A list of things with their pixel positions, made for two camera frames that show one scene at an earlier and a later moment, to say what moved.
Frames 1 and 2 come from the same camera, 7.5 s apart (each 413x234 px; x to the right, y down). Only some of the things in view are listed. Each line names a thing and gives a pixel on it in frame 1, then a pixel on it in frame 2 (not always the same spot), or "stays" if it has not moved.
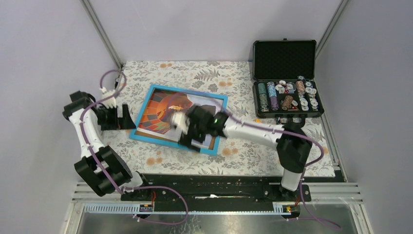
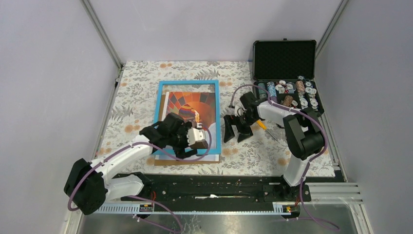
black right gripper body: [196, 132] -> [245, 120]
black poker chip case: [284, 72] stays
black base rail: [207, 188] stays
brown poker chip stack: [300, 87] stays
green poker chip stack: [263, 97] stays
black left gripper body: [107, 118] -> [179, 142]
